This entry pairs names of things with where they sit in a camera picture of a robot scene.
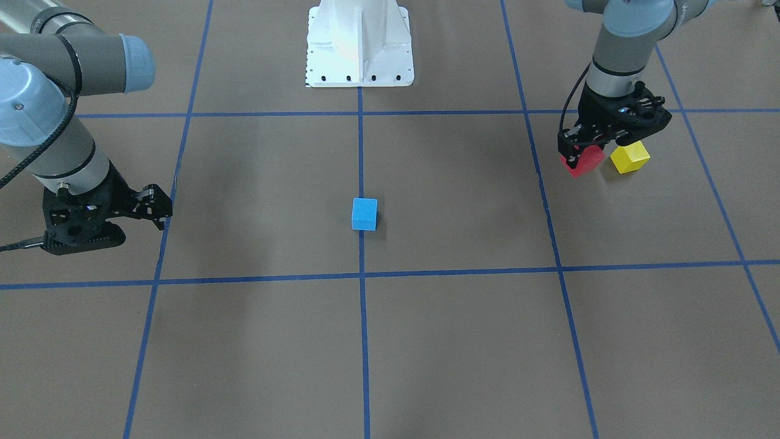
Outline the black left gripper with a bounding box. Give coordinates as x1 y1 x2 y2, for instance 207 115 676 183
558 82 634 168

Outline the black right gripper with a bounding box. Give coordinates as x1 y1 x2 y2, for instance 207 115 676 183
107 162 174 230

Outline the red wooden block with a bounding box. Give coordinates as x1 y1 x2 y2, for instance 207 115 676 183
558 145 605 178

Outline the yellow wooden block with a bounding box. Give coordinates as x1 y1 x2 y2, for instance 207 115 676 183
609 141 651 174

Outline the blue wooden block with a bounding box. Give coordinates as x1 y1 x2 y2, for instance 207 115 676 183
350 198 378 232

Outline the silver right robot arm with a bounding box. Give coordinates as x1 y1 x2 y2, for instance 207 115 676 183
2 1 172 236

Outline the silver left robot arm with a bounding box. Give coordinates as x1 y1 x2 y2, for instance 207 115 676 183
558 1 714 177

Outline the blue tape line crosswise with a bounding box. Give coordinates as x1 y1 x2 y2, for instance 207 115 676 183
1 259 779 291

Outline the blue tape line lengthwise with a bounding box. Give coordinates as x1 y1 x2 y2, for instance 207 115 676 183
356 87 372 438

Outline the brown paper table cover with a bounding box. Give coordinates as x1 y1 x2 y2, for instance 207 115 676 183
2 1 779 438

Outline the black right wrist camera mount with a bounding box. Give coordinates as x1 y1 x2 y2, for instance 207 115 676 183
41 186 126 255

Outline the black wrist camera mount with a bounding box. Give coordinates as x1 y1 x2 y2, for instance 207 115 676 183
41 186 126 255
607 80 672 146

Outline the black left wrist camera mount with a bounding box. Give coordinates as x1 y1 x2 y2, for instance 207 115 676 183
607 80 672 146

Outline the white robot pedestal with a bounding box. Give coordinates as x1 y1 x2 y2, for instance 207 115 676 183
305 1 415 87

